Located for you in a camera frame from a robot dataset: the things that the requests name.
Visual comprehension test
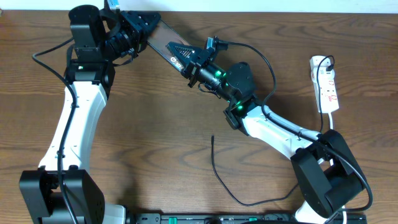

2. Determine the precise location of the Galaxy S25 Ultra smartphone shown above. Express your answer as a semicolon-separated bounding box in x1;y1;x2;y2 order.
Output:
147;20;190;72

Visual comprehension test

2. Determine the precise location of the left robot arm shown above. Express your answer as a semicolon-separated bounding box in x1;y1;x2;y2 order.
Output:
19;1;161;223

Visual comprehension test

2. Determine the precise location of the black USB charging cable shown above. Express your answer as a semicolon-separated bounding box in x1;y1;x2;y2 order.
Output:
210;55;335;207

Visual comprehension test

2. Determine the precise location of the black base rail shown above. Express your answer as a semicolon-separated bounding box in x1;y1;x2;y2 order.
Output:
135;212;368;224

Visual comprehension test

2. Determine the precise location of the white power strip cord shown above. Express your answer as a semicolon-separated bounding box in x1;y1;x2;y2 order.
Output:
327;112;348;224

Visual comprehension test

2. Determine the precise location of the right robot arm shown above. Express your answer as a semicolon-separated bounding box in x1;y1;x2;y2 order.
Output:
167;39;373;223

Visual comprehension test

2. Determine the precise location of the white power strip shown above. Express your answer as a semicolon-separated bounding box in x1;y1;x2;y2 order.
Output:
310;55;339;113

